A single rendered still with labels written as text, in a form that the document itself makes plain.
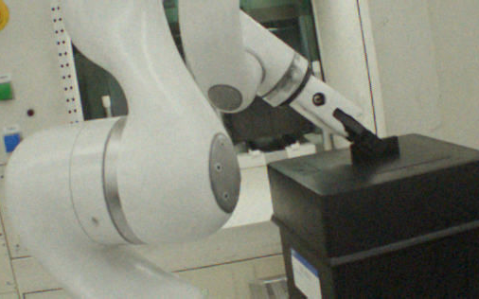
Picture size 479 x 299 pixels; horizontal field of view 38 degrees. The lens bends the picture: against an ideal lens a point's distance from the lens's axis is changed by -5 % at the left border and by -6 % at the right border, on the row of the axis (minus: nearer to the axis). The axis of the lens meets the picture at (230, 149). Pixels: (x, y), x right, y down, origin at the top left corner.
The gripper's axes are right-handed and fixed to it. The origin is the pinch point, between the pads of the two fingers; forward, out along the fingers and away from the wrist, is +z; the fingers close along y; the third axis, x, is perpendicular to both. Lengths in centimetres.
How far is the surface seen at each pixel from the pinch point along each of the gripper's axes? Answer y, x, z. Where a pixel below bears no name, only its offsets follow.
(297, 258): 3.3, 20.8, 2.4
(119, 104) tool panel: 124, 19, -22
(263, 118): 80, 0, 6
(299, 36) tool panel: 115, -30, 10
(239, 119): 81, 4, 1
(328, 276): -11.6, 19.7, 1.4
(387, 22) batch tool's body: 21.3, -23.7, -1.2
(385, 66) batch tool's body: 21.6, -16.7, 3.5
